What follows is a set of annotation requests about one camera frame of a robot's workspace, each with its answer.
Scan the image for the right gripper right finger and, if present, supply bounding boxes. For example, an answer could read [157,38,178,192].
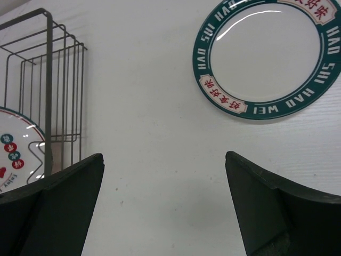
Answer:
[225,151,340,255]

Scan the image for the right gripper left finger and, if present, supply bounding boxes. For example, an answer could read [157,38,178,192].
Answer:
[1,153,104,256]

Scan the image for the white plate red characters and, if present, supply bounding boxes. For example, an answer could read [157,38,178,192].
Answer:
[1,107,45,193]

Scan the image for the green rimmed white plate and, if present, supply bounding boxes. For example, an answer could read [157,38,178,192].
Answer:
[192,1,340,121]

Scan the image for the wire dish rack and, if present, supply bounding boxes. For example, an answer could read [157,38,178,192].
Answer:
[1,8,87,176]

